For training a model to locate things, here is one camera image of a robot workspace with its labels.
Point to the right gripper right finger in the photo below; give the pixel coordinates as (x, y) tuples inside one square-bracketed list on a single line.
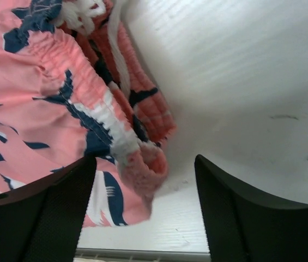
[(244, 223)]

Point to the aluminium frame rail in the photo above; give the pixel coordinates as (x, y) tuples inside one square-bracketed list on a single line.
[(136, 255)]

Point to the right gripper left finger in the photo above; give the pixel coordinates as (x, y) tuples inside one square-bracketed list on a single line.
[(42, 221)]

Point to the pink shark print shorts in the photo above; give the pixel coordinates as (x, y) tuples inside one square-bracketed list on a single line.
[(71, 85)]

